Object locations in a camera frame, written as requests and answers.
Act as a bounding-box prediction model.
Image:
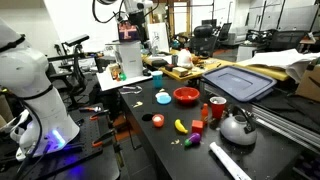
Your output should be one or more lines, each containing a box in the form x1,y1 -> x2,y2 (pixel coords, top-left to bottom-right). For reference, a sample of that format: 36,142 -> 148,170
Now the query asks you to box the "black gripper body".
117,20 -> 140,43

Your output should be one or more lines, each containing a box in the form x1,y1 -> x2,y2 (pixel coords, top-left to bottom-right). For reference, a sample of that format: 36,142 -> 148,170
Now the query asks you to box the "yellow toy banana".
174,118 -> 189,135

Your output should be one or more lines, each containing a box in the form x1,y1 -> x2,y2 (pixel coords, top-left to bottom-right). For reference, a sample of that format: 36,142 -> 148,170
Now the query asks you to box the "white rectangular box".
116,40 -> 144,79

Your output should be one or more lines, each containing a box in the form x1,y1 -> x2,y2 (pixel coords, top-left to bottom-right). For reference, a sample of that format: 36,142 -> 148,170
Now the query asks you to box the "white sketch board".
146,22 -> 170,54

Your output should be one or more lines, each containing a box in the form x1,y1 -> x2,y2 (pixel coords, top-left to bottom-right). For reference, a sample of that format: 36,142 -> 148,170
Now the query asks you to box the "white flat board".
96,68 -> 153,93

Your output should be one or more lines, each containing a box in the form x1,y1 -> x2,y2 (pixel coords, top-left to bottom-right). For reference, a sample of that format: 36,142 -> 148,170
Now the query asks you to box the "blue plastic cup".
151,70 -> 164,89

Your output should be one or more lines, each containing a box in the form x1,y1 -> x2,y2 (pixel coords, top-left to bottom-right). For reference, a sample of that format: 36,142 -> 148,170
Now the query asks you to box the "silver spoon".
120,87 -> 144,96

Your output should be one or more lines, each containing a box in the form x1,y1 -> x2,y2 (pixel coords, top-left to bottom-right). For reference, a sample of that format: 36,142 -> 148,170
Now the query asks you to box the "small blue plate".
156,94 -> 173,106

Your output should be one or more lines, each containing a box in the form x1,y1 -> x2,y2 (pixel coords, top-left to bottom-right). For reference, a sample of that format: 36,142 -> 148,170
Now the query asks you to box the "red plastic bowl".
172,86 -> 201,105

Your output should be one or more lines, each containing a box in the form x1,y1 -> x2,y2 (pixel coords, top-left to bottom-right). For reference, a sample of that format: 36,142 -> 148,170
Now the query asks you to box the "small orange cup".
151,113 -> 166,129

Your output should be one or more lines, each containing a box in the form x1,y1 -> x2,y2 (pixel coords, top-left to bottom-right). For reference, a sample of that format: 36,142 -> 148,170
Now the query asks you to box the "wooden work table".
143,49 -> 291,83

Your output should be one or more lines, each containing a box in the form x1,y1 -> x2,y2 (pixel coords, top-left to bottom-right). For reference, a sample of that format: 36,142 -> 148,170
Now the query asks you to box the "orange toy bottle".
200,103 -> 210,125

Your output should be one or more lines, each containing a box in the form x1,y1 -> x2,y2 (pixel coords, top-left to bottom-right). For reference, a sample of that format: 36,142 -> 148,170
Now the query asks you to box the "red plastic cup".
209,96 -> 228,120

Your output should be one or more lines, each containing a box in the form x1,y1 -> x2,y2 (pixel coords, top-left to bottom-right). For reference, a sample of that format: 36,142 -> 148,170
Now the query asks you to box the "red cube block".
191,119 -> 204,135

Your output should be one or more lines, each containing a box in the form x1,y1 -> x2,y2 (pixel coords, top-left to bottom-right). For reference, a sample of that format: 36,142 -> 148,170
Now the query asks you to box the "blue storage bin lid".
201,65 -> 278,103

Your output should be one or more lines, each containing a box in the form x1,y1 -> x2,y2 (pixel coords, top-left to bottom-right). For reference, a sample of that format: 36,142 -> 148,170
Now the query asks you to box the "purple toy eggplant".
183,132 -> 202,148

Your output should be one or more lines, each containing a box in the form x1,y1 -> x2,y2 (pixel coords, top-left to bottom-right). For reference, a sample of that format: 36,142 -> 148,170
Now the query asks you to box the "white paper stack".
236,48 -> 320,83

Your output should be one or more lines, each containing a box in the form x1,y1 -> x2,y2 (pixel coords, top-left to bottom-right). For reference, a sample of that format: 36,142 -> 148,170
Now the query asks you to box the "black mesh office chair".
266,29 -> 308,52

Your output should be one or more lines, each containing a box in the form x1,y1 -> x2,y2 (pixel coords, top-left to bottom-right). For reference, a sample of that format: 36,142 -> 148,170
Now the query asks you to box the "white rectangular bar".
208,141 -> 253,180

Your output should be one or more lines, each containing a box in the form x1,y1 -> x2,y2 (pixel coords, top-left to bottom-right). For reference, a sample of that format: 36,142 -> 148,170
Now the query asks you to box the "brown cardboard box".
294,61 -> 320,103

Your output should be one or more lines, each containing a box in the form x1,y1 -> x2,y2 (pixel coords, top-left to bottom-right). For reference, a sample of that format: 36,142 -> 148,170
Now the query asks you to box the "black camera on stand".
46,34 -> 98,101

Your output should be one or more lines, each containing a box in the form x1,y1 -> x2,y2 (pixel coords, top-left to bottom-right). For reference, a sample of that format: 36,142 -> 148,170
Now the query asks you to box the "orange handled clamp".
91,129 -> 116,149
89,109 -> 111,122
78,105 -> 103,114

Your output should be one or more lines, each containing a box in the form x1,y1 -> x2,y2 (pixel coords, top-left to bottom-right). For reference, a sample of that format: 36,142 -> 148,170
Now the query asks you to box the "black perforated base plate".
0,106 -> 122,180

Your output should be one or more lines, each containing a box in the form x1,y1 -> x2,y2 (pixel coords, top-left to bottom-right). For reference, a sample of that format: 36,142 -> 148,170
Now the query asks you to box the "grey kettle black handle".
219,104 -> 258,147

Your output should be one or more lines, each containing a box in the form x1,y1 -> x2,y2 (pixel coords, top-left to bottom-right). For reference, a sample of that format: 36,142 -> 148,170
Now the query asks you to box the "aluminium rail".
251,104 -> 320,152

